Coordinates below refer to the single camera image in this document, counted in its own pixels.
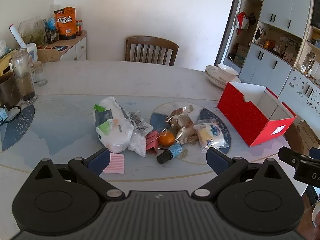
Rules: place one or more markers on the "red paper packet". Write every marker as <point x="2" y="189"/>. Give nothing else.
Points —
<point x="152" y="142"/>

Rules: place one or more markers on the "brown slatted wooden chair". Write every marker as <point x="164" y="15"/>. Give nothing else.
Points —
<point x="150" y="52"/>

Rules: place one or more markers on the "white printed mug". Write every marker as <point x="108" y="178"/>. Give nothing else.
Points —
<point x="32" y="52"/>

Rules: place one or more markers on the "black printed white packet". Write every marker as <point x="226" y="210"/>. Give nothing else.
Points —
<point x="138" y="122"/>

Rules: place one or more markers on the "white sticker-covered cabinet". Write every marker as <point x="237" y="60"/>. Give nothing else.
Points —
<point x="297" y="87"/>

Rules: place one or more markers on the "pink striped eraser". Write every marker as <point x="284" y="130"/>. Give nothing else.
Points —
<point x="115" y="163"/>

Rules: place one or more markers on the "white sideboard cabinet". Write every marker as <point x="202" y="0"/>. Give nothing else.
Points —
<point x="77" y="48"/>

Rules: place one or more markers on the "grey wall cupboard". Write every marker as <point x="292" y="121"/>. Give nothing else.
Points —
<point x="282" y="5"/>

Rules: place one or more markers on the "white paper roll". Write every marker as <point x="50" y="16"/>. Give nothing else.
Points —
<point x="17" y="36"/>

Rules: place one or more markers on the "orange snack bag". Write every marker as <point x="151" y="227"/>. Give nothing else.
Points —
<point x="65" y="22"/>

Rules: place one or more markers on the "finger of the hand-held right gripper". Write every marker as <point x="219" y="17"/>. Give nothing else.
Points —
<point x="290" y="155"/>
<point x="315" y="153"/>

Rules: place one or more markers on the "blue round mat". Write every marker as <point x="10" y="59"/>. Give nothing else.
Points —
<point x="58" y="47"/>

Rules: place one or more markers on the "red hanging bag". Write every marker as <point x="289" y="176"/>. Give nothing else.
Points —
<point x="241" y="21"/>

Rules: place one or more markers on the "clear packet yellow cake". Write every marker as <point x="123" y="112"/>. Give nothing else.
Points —
<point x="211" y="136"/>

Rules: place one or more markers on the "black hanging bag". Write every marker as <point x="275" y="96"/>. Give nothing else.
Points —
<point x="251" y="18"/>

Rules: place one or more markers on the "dark glass jar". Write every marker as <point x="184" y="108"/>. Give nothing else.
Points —
<point x="52" y="36"/>

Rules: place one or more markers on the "orange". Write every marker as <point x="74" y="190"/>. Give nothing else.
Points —
<point x="167" y="139"/>

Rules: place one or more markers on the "brown cardboard carton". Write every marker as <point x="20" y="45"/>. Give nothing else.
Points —
<point x="308" y="135"/>

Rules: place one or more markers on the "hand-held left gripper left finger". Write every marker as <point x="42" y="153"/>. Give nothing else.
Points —
<point x="98" y="161"/>

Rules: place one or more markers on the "clear plastic plant bag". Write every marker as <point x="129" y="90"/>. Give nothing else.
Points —
<point x="32" y="31"/>

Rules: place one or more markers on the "blue bottle black cap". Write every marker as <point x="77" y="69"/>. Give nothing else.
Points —
<point x="172" y="151"/>

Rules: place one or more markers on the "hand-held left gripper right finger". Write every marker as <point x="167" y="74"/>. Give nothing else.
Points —
<point x="217" y="160"/>

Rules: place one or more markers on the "red cardboard box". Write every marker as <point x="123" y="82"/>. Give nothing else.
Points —
<point x="247" y="120"/>

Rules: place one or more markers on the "orange bottle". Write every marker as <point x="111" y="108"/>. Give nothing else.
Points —
<point x="267" y="44"/>

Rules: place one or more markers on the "brown mug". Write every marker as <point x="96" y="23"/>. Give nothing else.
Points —
<point x="8" y="90"/>

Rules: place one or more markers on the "white marble desktop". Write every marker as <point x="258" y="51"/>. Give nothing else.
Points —
<point x="150" y="80"/>

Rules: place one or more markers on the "white bowl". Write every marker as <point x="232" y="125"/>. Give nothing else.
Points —
<point x="227" y="71"/>

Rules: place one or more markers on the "red-lidded sauce jar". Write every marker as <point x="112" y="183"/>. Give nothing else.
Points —
<point x="78" y="27"/>

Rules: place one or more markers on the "black scissors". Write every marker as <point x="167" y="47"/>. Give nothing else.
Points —
<point x="12" y="115"/>

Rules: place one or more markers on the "small blue globe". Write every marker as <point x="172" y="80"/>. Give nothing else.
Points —
<point x="51" y="24"/>

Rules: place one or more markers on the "tall glass bottle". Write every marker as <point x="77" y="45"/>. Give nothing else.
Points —
<point x="23" y="80"/>

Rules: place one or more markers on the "small glass cup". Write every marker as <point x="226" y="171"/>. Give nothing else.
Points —
<point x="40" y="75"/>

